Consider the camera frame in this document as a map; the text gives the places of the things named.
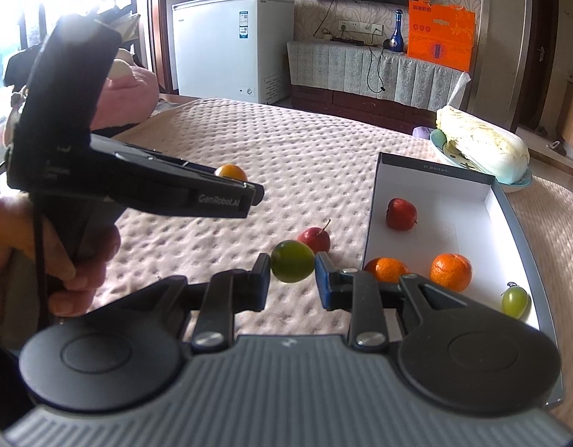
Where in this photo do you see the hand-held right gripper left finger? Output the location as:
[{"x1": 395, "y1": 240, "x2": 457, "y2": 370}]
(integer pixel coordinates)
[{"x1": 120, "y1": 254, "x2": 272, "y2": 354}]

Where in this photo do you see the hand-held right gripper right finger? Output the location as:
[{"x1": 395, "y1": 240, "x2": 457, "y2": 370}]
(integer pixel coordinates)
[{"x1": 314, "y1": 251, "x2": 459, "y2": 351}]

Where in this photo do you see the large green tomato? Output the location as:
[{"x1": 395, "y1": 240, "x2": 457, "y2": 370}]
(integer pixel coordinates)
[{"x1": 270, "y1": 240, "x2": 316, "y2": 284}]

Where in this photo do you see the dark orange tangerine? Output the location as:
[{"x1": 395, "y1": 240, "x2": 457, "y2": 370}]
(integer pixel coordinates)
[{"x1": 363, "y1": 257, "x2": 410, "y2": 285}]

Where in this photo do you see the tangerine with stem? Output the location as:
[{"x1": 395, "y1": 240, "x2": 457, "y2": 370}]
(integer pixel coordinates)
[{"x1": 430, "y1": 253, "x2": 473, "y2": 293}]

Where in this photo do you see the white cardboard box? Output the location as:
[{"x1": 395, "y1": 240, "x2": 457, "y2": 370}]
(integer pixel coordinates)
[{"x1": 362, "y1": 151, "x2": 566, "y2": 406}]

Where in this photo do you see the green grape fruit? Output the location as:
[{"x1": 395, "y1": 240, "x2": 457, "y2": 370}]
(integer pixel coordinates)
[{"x1": 501, "y1": 282, "x2": 530, "y2": 316}]

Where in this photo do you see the person's left hand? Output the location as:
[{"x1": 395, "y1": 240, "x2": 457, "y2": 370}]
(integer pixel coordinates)
[{"x1": 0, "y1": 193, "x2": 122, "y2": 323}]

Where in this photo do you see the small smooth orange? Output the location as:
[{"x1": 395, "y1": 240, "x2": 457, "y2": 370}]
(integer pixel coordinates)
[{"x1": 214, "y1": 163, "x2": 248, "y2": 182}]

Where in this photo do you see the small red apple with stem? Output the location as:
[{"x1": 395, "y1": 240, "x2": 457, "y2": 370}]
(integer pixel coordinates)
[{"x1": 298, "y1": 219, "x2": 332, "y2": 256}]

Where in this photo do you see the beige textured bedspread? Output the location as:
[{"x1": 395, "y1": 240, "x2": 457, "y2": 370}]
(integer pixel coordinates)
[{"x1": 58, "y1": 97, "x2": 573, "y2": 429}]

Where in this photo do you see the pink plush toy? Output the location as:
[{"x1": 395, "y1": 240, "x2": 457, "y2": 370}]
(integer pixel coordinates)
[{"x1": 88, "y1": 48, "x2": 159, "y2": 130}]

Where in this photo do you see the dark wooden tv cabinet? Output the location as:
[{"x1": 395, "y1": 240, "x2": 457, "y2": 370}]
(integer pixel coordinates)
[{"x1": 290, "y1": 84, "x2": 438, "y2": 136}]

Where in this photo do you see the white chest freezer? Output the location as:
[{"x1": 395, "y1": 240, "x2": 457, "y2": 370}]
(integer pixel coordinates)
[{"x1": 171, "y1": 0, "x2": 296, "y2": 104}]

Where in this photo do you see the white lace cloth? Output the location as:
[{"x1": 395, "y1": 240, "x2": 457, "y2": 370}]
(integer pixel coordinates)
[{"x1": 286, "y1": 39, "x2": 461, "y2": 108}]

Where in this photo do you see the blue glass bottle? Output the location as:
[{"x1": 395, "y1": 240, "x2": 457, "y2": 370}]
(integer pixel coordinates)
[{"x1": 389, "y1": 9, "x2": 407, "y2": 53}]

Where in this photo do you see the napa cabbage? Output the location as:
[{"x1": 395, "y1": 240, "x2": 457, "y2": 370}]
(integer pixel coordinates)
[{"x1": 435, "y1": 106, "x2": 530, "y2": 183}]

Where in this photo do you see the pale blue plate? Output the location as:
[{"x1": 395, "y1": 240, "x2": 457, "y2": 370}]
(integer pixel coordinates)
[{"x1": 429, "y1": 129, "x2": 533, "y2": 194}]

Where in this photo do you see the orange gift bag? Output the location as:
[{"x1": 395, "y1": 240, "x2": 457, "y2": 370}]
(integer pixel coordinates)
[{"x1": 407, "y1": 0, "x2": 476, "y2": 73}]

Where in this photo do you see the brown wooden door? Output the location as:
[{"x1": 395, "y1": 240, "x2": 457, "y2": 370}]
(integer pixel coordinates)
[{"x1": 516, "y1": 0, "x2": 571, "y2": 133}]

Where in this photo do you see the black hanging cable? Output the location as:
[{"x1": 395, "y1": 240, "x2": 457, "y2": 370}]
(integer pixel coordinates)
[{"x1": 365, "y1": 47, "x2": 387, "y2": 93}]

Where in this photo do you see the black television cable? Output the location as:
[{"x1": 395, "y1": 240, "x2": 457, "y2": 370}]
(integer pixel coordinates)
[{"x1": 314, "y1": 0, "x2": 336, "y2": 38}]

